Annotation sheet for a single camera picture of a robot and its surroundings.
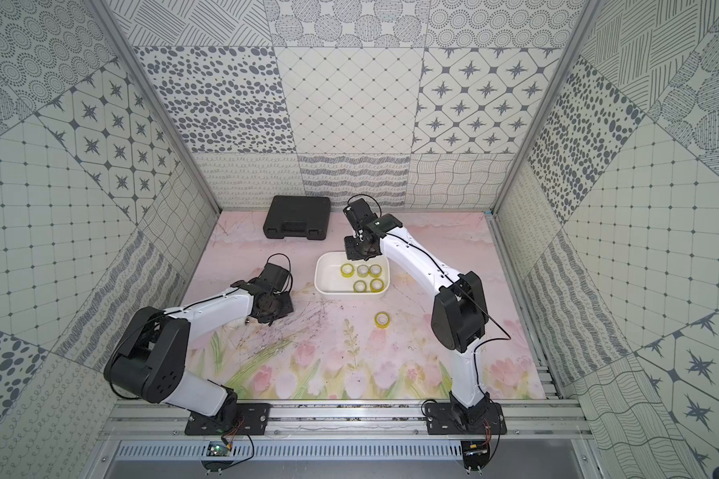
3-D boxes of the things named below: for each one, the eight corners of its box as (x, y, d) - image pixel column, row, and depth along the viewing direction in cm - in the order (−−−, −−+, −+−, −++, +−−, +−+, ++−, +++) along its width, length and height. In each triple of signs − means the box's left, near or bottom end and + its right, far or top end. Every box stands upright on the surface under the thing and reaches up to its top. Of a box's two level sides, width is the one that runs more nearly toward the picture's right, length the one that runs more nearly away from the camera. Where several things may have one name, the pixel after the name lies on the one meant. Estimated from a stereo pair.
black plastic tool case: (266, 241, 113) (261, 231, 109) (276, 206, 126) (273, 195, 121) (326, 241, 113) (324, 231, 109) (331, 206, 126) (329, 196, 121)
